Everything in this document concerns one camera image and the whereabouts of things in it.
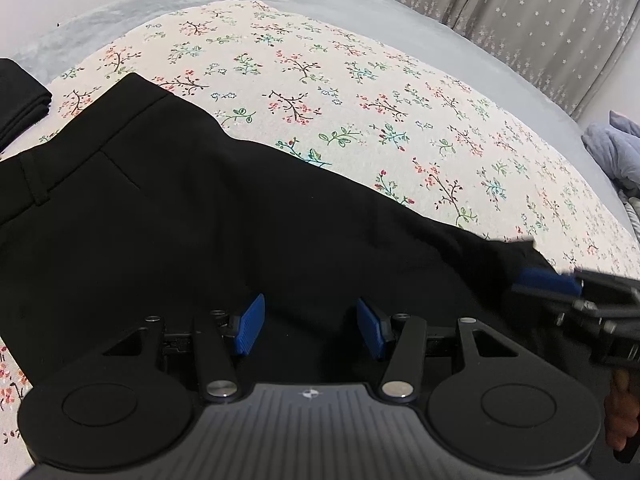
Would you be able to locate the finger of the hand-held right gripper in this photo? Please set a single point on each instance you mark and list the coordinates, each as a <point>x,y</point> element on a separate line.
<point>550,280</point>

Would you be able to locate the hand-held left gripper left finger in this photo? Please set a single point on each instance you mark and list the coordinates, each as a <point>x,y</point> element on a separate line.
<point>250,325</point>

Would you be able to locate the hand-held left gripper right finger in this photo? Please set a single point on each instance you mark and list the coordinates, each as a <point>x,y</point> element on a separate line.
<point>370,327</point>

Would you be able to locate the black pants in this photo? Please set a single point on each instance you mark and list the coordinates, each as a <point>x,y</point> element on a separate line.
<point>200,240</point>

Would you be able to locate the person's right hand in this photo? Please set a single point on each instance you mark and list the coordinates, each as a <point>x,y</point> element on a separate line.
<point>624,410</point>

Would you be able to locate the blue-grey quilt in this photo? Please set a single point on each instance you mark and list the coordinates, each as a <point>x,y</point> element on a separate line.
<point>615,150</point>

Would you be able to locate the floral printed blanket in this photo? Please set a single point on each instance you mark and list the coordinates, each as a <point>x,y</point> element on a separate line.
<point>350,110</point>

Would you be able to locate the grey star-patterned curtain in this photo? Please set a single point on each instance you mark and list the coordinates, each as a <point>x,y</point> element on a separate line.
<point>525,20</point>

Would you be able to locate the folded black clothes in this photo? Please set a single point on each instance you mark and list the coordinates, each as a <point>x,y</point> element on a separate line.
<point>20,102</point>

